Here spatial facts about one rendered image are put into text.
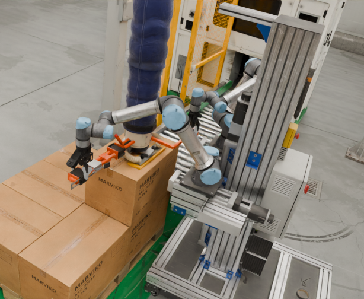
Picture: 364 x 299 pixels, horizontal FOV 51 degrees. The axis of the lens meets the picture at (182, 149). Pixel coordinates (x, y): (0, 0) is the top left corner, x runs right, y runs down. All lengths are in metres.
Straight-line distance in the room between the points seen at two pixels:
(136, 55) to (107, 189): 0.92
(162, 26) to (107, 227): 1.35
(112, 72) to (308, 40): 2.38
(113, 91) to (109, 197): 1.66
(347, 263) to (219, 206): 1.84
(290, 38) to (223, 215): 1.05
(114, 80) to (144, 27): 1.84
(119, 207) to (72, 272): 0.52
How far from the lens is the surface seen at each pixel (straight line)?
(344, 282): 3.71
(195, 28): 4.01
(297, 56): 2.12
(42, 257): 2.52
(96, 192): 2.71
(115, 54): 3.92
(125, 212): 2.64
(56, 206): 2.84
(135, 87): 2.38
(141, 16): 2.24
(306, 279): 3.25
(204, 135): 3.93
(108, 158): 2.37
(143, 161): 2.58
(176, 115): 1.92
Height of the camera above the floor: 2.43
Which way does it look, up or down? 32 degrees down
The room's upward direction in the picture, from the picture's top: 11 degrees clockwise
